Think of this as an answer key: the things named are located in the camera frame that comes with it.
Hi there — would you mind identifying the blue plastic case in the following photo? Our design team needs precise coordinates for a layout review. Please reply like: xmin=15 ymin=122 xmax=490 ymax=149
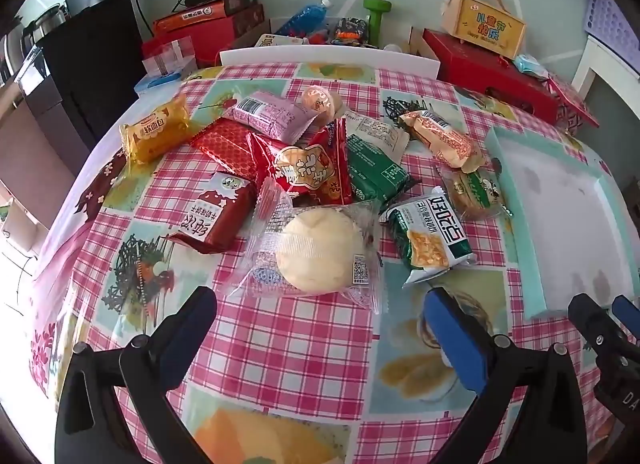
xmin=134 ymin=71 xmax=181 ymax=94

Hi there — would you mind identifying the black cabinet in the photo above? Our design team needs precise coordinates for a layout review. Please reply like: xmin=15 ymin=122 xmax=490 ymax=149
xmin=37 ymin=0 xmax=151 ymax=165

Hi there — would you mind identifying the white foam board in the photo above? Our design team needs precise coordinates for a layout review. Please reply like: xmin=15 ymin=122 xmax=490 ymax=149
xmin=219 ymin=41 xmax=441 ymax=79

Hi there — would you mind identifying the dark patterned pouch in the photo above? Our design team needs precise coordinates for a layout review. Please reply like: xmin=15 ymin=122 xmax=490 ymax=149
xmin=332 ymin=17 xmax=371 ymax=44

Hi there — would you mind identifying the brown cardboard box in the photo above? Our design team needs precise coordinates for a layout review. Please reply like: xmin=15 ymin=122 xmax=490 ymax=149
xmin=218 ymin=18 xmax=441 ymax=67

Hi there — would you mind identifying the dark green snack packet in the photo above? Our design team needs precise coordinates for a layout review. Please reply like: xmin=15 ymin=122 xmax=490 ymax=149
xmin=346 ymin=144 xmax=423 ymax=205

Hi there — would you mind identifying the orange jelly cup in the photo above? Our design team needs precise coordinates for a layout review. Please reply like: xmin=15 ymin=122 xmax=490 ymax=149
xmin=301 ymin=85 xmax=346 ymax=125

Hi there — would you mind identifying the white and yellow game box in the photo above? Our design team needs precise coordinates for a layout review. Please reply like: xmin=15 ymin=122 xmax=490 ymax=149
xmin=254 ymin=34 xmax=311 ymax=48

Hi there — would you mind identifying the green dumbbell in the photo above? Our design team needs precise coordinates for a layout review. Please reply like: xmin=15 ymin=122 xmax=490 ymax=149
xmin=363 ymin=0 xmax=393 ymax=47

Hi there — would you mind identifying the blue bead bottle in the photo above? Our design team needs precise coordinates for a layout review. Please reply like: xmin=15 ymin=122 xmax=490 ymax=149
xmin=274 ymin=0 xmax=333 ymax=37

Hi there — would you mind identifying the yellow bread packet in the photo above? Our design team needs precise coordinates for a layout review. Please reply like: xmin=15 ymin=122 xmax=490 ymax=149
xmin=119 ymin=94 xmax=192 ymax=166

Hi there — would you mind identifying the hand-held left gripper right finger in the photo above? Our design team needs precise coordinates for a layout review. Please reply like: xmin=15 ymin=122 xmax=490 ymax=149
xmin=424 ymin=287 xmax=589 ymax=464

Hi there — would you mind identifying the clear bun packet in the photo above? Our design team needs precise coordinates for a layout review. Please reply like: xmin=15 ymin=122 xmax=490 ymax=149
xmin=227 ymin=179 xmax=388 ymax=315

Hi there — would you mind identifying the orange patterned snack packet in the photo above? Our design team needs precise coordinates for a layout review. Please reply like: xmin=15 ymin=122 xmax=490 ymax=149
xmin=398 ymin=110 xmax=488 ymax=172

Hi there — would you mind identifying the light blue wipes pack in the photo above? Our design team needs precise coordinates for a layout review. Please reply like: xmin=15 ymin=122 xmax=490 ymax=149
xmin=514 ymin=54 xmax=551 ymax=79

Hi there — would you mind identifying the red checkered snack packet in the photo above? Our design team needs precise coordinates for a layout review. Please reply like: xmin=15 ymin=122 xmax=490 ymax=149
xmin=190 ymin=118 xmax=261 ymax=177

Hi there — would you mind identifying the pink snack packet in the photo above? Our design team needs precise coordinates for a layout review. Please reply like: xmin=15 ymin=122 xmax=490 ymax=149
xmin=220 ymin=90 xmax=321 ymax=145

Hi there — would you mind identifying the dark red biscuit packet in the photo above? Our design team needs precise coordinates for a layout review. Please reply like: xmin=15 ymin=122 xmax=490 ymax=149
xmin=165 ymin=171 xmax=258 ymax=257

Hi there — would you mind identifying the yellow carry box with handle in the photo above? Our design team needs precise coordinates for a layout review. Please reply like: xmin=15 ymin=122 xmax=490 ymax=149
xmin=440 ymin=0 xmax=528 ymax=57

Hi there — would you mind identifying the red popcorn snack packet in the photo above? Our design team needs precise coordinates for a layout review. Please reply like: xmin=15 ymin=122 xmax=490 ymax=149
xmin=247 ymin=119 xmax=356 ymax=207

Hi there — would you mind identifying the red gift box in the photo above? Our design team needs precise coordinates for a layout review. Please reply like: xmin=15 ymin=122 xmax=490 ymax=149
xmin=422 ymin=28 xmax=561 ymax=125

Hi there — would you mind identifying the purple perforated basket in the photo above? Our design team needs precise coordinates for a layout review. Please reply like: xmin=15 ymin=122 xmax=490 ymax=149
xmin=584 ymin=0 xmax=640 ymax=49

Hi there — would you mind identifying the orange flat box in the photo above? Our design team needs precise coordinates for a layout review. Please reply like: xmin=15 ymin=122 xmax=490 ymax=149
xmin=152 ymin=0 xmax=228 ymax=34

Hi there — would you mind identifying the white shelf frame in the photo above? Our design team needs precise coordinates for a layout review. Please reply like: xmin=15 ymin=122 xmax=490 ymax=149
xmin=570 ymin=36 xmax=640 ymax=119

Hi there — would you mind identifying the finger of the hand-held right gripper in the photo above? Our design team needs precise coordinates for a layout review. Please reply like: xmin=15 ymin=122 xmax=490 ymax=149
xmin=568 ymin=293 xmax=629 ymax=380
xmin=612 ymin=295 xmax=640 ymax=345

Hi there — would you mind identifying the red patterned box lid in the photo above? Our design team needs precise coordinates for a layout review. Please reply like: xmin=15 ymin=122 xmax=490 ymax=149
xmin=547 ymin=72 xmax=601 ymax=135

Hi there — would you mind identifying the green and white snack packet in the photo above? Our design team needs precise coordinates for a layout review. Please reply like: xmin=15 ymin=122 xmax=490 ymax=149
xmin=381 ymin=187 xmax=477 ymax=289

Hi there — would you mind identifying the teal cardboard tray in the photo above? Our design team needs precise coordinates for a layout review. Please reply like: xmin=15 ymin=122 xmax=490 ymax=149
xmin=484 ymin=125 xmax=631 ymax=321

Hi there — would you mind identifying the metal cooker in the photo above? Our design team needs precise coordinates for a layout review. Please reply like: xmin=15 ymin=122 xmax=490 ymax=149
xmin=20 ymin=4 xmax=68 ymax=44

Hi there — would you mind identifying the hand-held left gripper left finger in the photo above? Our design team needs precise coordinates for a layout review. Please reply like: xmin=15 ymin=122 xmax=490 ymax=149
xmin=54 ymin=285 xmax=219 ymax=464

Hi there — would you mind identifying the clear cookie packet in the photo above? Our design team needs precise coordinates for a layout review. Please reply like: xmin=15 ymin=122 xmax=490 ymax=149
xmin=440 ymin=166 xmax=513 ymax=222

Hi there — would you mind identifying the plain red box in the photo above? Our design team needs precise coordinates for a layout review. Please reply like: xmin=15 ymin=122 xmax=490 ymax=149
xmin=141 ymin=18 xmax=236 ymax=69

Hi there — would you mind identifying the clear plastic box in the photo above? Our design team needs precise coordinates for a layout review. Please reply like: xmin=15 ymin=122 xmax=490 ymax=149
xmin=141 ymin=36 xmax=198 ymax=77

